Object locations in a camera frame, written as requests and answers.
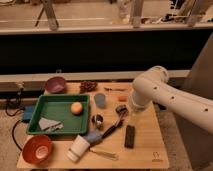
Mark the purple bowl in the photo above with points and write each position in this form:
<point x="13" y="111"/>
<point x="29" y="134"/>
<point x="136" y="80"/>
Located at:
<point x="55" y="85"/>

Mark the wooden chopsticks pair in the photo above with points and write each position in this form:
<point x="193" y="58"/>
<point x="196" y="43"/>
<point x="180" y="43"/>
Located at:
<point x="106" y="154"/>

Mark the black remote control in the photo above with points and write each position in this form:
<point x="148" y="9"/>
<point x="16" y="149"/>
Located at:
<point x="129" y="136"/>

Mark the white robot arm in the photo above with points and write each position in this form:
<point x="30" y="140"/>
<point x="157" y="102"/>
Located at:
<point x="152" y="85"/>

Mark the grey folded towel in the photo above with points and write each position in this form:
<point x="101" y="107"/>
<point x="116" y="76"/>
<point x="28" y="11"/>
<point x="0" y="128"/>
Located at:
<point x="49" y="125"/>

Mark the red bowl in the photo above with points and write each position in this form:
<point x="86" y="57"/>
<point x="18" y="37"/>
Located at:
<point x="37" y="149"/>

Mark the green plastic tray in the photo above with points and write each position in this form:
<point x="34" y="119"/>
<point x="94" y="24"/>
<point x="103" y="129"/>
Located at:
<point x="57" y="107"/>

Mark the blue plastic cup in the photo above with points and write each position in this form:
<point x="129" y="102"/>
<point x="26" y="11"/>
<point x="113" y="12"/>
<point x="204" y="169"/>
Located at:
<point x="100" y="100"/>

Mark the bunch of dark grapes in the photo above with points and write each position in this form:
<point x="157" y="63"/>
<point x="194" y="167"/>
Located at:
<point x="88" y="86"/>

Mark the blue box on floor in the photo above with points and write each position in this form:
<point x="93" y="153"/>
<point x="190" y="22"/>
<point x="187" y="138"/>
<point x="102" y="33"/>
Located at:
<point x="28" y="113"/>

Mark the blue handled black brush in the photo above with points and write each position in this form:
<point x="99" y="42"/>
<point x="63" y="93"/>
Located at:
<point x="96" y="136"/>

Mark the small metal cup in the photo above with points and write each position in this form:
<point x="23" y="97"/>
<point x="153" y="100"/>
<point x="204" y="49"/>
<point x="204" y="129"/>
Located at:
<point x="97" y="121"/>

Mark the white paper cup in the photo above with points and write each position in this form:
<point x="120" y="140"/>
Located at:
<point x="77" y="148"/>

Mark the small dark metal clip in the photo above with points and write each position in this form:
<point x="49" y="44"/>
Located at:
<point x="121" y="110"/>

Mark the orange round fruit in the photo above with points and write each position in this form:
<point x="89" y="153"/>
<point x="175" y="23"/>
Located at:
<point x="76" y="108"/>

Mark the orange carrot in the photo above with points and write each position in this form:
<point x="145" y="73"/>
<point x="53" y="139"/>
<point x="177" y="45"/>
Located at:
<point x="122" y="98"/>

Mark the silver fork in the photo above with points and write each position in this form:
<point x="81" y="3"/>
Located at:
<point x="114" y="89"/>

